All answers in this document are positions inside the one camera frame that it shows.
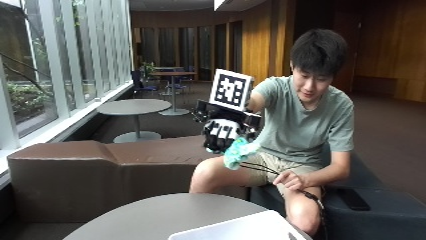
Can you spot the potted green plant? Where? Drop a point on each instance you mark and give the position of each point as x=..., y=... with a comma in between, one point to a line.
x=148, y=70

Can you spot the dark blue bench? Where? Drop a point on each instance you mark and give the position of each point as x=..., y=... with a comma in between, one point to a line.
x=381, y=206

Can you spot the white marker cube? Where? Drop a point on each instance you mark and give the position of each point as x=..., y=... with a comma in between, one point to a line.
x=231, y=89

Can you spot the blue chair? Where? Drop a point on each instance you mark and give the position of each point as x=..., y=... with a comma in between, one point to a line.
x=142, y=83
x=180, y=83

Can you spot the black smartphone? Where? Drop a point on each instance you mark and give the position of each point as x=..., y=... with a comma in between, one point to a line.
x=353, y=199

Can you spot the round grey side table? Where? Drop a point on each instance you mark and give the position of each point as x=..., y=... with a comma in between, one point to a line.
x=134, y=110

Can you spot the teal soft toy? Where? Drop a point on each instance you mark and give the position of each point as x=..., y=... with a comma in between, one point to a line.
x=238, y=153

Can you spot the brown leather bench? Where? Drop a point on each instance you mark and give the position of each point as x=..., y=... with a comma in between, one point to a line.
x=88, y=176

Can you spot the tall round wooden table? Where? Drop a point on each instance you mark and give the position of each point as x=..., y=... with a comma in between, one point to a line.
x=174, y=90

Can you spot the the person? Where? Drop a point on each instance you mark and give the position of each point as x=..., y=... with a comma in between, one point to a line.
x=301, y=130

